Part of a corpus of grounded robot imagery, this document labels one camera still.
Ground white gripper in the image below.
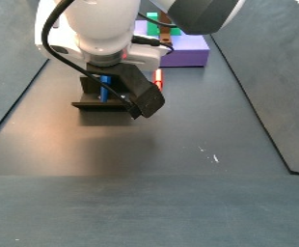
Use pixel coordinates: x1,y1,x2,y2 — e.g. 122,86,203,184
48,0,168,71

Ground blue peg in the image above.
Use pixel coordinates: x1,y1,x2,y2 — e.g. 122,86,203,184
100,75,111,103

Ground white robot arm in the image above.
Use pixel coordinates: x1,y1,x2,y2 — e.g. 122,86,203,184
35,0,246,70

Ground black angle fixture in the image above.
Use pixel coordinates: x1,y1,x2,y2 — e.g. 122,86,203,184
72,76,130,111

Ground red peg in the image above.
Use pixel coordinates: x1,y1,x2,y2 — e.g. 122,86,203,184
154,69,164,91

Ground green U-shaped block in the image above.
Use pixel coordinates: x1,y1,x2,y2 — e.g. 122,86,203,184
146,13,182,36

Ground purple base block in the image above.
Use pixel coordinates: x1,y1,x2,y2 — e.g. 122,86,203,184
132,19,211,69

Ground black cable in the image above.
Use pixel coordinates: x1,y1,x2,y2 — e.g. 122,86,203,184
40,0,175,110

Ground brown L-shaped bracket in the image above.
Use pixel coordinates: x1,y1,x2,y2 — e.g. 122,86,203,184
159,12,171,45

